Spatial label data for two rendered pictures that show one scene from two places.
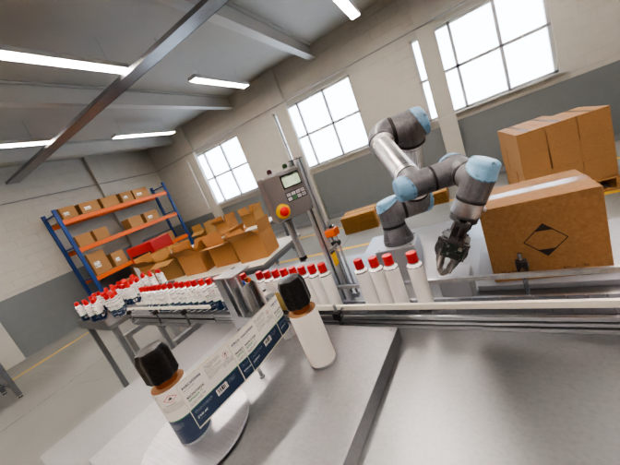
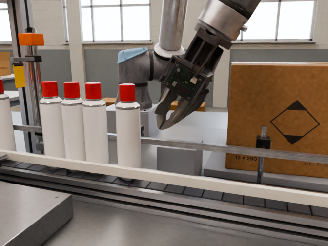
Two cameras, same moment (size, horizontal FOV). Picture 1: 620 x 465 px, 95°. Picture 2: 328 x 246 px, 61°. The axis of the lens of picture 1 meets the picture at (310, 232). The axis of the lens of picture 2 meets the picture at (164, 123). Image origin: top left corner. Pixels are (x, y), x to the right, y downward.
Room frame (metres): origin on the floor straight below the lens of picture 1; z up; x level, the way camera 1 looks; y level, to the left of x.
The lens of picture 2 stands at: (0.28, -0.16, 1.15)
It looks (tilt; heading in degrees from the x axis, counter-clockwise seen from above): 14 degrees down; 341
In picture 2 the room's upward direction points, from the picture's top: straight up
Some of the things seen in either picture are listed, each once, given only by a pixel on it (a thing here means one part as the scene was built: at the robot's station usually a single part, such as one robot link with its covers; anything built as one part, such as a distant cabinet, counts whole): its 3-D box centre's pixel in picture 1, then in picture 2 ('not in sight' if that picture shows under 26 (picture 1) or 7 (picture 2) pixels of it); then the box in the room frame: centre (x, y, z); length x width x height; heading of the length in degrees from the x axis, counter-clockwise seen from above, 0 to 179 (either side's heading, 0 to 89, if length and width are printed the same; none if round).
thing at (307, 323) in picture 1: (305, 319); not in sight; (0.80, 0.11, 1.03); 0.09 x 0.09 x 0.30
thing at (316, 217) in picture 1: (323, 232); (24, 46); (1.21, -0.05, 1.16); 0.04 x 0.04 x 0.67; 53
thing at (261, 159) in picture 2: (525, 280); (261, 165); (0.74, -0.54, 0.91); 0.07 x 0.03 x 0.17; 143
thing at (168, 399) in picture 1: (172, 390); not in sight; (0.69, 0.50, 1.04); 0.09 x 0.09 x 0.29
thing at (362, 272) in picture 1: (365, 283); (53, 125); (0.97, -0.12, 0.98); 0.05 x 0.05 x 0.20
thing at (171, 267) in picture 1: (173, 261); not in sight; (3.50, 1.71, 0.97); 0.46 x 0.44 x 0.37; 65
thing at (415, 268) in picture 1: (419, 280); (128, 132); (0.85, -0.28, 0.98); 0.05 x 0.05 x 0.20
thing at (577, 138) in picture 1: (549, 154); not in sight; (3.55, -3.26, 0.45); 1.20 x 0.83 x 0.89; 152
